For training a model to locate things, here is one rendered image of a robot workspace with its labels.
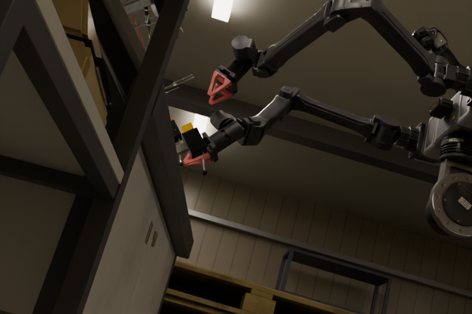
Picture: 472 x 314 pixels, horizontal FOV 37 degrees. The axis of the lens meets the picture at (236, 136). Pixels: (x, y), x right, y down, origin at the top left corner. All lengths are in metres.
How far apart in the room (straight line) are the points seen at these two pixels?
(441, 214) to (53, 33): 1.68
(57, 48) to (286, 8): 4.19
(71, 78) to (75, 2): 0.21
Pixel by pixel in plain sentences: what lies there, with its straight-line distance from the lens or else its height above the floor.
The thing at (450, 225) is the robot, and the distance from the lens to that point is 2.21.
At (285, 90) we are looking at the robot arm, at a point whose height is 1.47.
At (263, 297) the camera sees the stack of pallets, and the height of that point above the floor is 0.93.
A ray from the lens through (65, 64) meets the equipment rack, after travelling 0.74.
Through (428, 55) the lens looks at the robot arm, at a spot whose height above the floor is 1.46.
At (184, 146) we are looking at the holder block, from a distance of 1.81.
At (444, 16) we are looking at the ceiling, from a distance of 4.63.
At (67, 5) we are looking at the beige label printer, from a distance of 0.95.
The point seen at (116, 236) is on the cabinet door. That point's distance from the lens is 1.39.
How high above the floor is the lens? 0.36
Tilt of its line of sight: 21 degrees up
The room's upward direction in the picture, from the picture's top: 16 degrees clockwise
